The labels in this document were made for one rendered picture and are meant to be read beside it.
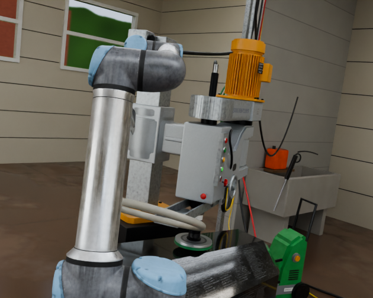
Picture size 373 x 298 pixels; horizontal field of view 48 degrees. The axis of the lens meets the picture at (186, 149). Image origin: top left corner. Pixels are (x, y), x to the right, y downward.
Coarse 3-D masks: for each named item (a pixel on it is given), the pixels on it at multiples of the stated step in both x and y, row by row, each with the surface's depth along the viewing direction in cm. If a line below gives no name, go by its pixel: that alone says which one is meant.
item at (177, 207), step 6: (174, 204) 217; (180, 204) 223; (186, 204) 233; (204, 204) 227; (216, 204) 250; (174, 210) 217; (180, 210) 223; (186, 210) 225; (192, 210) 209; (198, 210) 219; (204, 210) 229; (162, 216) 203; (192, 216) 211; (156, 222) 196
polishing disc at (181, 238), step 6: (180, 234) 244; (186, 234) 246; (180, 240) 234; (186, 240) 236; (204, 240) 239; (210, 240) 240; (186, 246) 230; (192, 246) 229; (198, 246) 229; (204, 246) 231
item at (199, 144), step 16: (192, 128) 224; (208, 128) 221; (224, 128) 222; (192, 144) 225; (208, 144) 221; (192, 160) 225; (208, 160) 222; (192, 176) 226; (208, 176) 223; (224, 176) 238; (176, 192) 230; (192, 192) 227; (208, 192) 223
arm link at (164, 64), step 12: (156, 48) 167; (168, 48) 146; (180, 48) 168; (144, 60) 112; (156, 60) 113; (168, 60) 115; (180, 60) 120; (144, 72) 112; (156, 72) 113; (168, 72) 115; (180, 72) 119; (144, 84) 114; (156, 84) 114; (168, 84) 117; (180, 84) 123
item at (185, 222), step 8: (128, 200) 152; (136, 200) 152; (128, 208) 193; (136, 208) 151; (144, 208) 151; (152, 208) 151; (160, 208) 152; (136, 216) 195; (144, 216) 195; (152, 216) 195; (160, 216) 196; (168, 216) 152; (176, 216) 153; (184, 216) 155; (168, 224) 194; (176, 224) 191; (184, 224) 188; (192, 224) 159; (200, 224) 162
